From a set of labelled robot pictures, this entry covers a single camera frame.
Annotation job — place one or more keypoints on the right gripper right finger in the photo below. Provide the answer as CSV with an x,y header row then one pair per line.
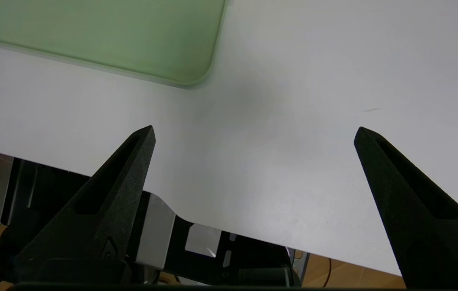
x,y
427,226

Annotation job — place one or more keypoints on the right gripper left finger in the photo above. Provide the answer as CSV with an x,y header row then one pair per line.
x,y
103,218

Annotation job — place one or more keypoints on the black and silver robot base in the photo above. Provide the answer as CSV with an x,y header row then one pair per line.
x,y
196,250

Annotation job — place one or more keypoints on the light green plastic tray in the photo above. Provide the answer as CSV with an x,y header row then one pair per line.
x,y
132,36

